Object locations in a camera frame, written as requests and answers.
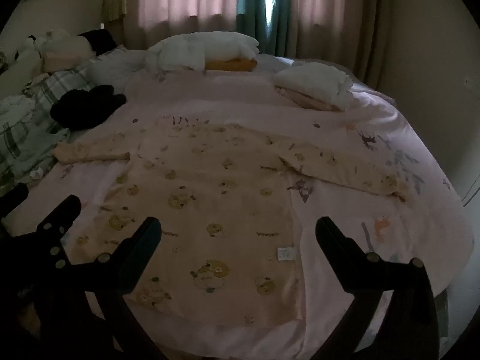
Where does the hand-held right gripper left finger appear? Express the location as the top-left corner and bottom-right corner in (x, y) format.
(70, 216), (163, 360)

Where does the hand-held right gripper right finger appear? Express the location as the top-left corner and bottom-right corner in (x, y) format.
(310, 216), (440, 360)

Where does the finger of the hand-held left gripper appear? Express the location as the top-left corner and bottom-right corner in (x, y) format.
(35, 194), (82, 271)
(0, 183), (30, 219)

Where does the beige bear-print baby shirt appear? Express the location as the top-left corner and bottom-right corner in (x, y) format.
(54, 122), (409, 325)

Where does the plaid quilt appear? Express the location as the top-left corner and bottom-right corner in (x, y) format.
(0, 60), (96, 196)

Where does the black crumpled cloth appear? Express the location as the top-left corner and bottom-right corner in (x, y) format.
(50, 84), (127, 129)

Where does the pink folded cloth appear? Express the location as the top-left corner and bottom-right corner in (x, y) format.
(275, 86), (344, 112)

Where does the pink cushion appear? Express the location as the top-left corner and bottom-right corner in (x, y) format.
(42, 50), (85, 73)

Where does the small white folded towel pile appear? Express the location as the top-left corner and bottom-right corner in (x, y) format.
(272, 62), (354, 112)

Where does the white plush toy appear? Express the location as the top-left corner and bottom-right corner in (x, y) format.
(10, 29), (94, 69)

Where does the pink printed bed sheet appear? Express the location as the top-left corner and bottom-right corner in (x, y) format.
(0, 54), (475, 360)

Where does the black headboard cushion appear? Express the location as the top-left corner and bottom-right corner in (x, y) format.
(77, 29), (115, 54)

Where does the white and orange pillow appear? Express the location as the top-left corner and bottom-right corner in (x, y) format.
(144, 32), (260, 72)

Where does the orange folded cloth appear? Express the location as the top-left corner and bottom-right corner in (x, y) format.
(205, 58), (259, 72)

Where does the teal curtain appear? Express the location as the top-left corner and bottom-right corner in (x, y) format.
(235, 0), (294, 58)

